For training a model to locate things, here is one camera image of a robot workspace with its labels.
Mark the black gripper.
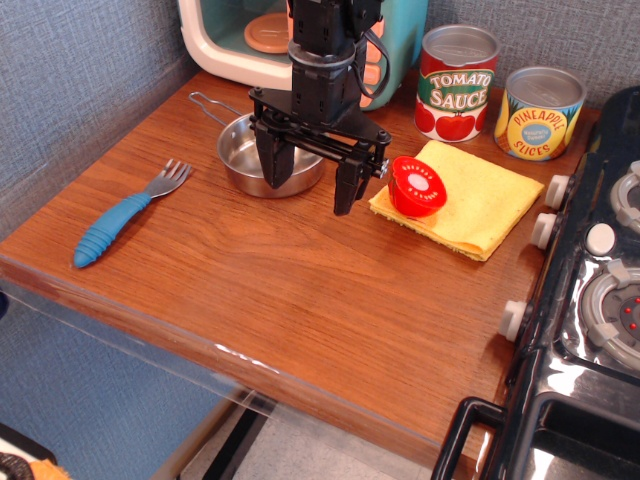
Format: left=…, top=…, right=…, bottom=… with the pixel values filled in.
left=249, top=64, right=391, bottom=216

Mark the blue handled fork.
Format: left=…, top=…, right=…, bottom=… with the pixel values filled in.
left=73, top=159, right=192, bottom=268

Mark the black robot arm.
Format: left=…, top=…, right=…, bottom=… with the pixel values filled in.
left=249, top=1, right=391, bottom=216

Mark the yellow cloth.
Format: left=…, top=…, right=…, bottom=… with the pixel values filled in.
left=369, top=140, right=543, bottom=261

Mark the small steel pan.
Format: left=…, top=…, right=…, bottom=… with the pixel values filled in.
left=189, top=91, right=324, bottom=199

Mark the red toy tomato half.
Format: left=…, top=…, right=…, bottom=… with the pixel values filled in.
left=388, top=156, right=448, bottom=218

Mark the toy microwave oven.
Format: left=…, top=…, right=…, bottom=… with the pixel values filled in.
left=178, top=1, right=428, bottom=111

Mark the tomato sauce can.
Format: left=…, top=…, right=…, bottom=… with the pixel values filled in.
left=415, top=24, right=501, bottom=143

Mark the pineapple slices can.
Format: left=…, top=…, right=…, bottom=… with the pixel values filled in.
left=494, top=66, right=587, bottom=162

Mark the grey stove knob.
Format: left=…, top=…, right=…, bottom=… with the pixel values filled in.
left=498, top=300, right=528, bottom=342
left=545, top=175, right=571, bottom=210
left=530, top=213, right=557, bottom=250

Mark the black toy stove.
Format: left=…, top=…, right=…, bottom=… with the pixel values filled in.
left=433, top=87, right=639, bottom=479

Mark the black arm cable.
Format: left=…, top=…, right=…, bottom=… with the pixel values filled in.
left=351, top=28, right=392, bottom=100

